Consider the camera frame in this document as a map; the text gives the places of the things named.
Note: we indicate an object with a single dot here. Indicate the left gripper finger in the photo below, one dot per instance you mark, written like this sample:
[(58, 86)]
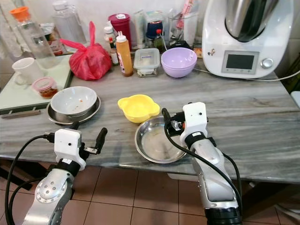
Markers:
[(74, 125), (101, 138)]

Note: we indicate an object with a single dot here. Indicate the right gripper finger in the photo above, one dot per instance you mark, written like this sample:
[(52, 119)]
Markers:
[(166, 115)]

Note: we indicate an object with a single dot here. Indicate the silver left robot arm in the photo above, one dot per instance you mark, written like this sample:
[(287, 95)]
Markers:
[(49, 194)]

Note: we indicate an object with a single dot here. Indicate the steel plate under white bowl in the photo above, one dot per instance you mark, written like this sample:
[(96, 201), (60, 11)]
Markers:
[(54, 117)]

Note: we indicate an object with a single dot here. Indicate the white ceramic bowl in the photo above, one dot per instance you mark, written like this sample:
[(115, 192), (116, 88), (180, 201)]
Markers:
[(73, 100)]

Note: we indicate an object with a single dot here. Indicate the empty stainless steel plate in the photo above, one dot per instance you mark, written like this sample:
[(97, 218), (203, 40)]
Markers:
[(157, 143)]

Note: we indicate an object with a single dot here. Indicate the yellow plastic bowl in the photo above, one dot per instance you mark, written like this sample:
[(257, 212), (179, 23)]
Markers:
[(138, 108)]

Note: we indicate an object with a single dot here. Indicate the small red-lid plastic tub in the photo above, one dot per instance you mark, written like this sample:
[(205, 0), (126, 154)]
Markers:
[(45, 86)]

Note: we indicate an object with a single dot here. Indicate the brown wooden stick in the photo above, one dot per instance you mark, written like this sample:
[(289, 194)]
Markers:
[(26, 114)]

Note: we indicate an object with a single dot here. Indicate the purple plastic bowl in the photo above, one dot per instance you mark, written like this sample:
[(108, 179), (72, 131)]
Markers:
[(178, 63)]

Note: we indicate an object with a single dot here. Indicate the white bin under table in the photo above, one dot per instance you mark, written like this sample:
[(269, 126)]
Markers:
[(183, 177)]

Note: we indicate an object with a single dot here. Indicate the clear lidded food container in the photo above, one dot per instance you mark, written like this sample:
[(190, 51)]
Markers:
[(146, 61)]

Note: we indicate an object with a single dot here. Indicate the red plastic bag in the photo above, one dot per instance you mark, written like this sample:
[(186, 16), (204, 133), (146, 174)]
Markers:
[(88, 61)]

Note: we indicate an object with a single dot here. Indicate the pale green glass tray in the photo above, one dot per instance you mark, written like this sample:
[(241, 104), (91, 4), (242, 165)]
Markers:
[(14, 97)]

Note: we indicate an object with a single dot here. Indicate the orange sauce squeeze bottle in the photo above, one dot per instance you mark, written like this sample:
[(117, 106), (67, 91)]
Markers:
[(124, 56)]

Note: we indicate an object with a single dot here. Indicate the white mug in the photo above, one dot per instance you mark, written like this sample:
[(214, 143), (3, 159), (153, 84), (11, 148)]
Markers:
[(26, 70)]

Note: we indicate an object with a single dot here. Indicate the small dark sauce bottle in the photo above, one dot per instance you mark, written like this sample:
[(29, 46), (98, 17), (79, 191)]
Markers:
[(112, 52)]

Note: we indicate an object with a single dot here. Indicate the clear measuring jug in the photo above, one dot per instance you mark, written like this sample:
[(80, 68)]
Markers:
[(185, 30)]

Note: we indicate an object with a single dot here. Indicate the dark blue jar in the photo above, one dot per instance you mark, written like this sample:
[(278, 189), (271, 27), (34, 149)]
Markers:
[(153, 29)]

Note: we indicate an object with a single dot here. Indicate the white kitchen cooking machine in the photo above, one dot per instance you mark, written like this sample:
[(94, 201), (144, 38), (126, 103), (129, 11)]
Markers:
[(220, 42)]

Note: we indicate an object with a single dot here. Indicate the glass bottle with orange cap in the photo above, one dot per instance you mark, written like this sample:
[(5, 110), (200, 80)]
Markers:
[(30, 40)]

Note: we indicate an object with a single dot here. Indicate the clear plastic water jug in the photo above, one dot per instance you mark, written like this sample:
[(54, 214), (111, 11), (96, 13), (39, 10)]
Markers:
[(69, 23)]

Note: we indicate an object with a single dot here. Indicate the maroon canister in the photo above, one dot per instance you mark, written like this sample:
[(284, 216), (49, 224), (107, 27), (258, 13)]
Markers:
[(120, 23)]

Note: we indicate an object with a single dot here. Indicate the hanging patterned white cloth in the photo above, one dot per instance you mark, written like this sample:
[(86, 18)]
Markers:
[(11, 23)]

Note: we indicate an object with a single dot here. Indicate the white side table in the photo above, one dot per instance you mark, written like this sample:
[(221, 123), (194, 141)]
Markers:
[(296, 99)]

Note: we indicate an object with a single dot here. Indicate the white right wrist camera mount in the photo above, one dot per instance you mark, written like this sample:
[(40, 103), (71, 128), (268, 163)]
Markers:
[(195, 117)]

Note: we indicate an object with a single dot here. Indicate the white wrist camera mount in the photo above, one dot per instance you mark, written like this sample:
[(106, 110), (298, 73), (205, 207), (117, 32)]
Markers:
[(69, 145), (195, 117)]

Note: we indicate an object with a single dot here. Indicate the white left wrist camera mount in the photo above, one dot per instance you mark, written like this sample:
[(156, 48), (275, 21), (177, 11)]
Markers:
[(69, 145)]

